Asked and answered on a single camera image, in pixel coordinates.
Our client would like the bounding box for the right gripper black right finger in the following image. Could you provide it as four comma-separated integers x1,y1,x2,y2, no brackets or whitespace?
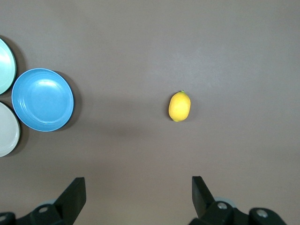
188,175,288,225

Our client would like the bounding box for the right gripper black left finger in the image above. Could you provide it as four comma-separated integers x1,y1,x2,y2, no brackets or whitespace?
16,177,86,225

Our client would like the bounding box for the yellow lemon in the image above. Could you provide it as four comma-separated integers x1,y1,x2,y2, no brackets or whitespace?
168,90,192,123

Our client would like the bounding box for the beige plate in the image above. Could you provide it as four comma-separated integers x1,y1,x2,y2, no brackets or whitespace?
0,101,21,158

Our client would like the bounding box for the blue plate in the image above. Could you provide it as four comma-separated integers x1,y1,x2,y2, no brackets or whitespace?
11,68,75,132

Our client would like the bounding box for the light green plate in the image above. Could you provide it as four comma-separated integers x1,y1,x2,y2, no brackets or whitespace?
0,37,17,96

